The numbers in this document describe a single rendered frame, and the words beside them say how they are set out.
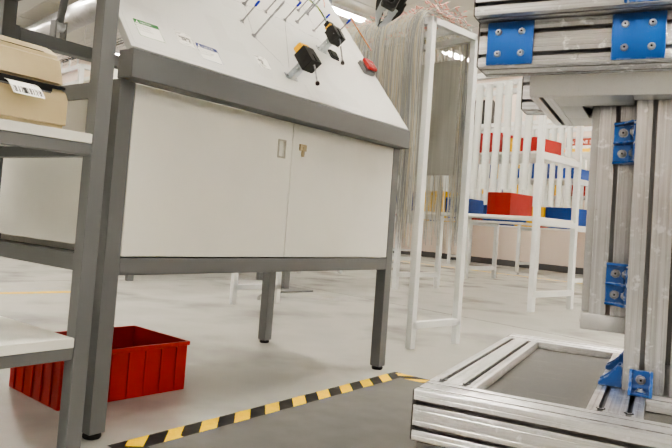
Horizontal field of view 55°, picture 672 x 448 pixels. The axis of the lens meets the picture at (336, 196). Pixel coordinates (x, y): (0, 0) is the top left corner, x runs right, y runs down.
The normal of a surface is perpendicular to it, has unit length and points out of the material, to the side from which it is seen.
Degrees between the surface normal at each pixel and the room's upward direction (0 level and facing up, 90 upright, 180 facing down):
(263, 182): 90
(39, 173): 90
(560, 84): 90
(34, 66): 72
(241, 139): 90
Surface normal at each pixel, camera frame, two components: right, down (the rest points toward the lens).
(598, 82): -0.45, -0.07
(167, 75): 0.79, 0.04
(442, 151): -0.73, -0.08
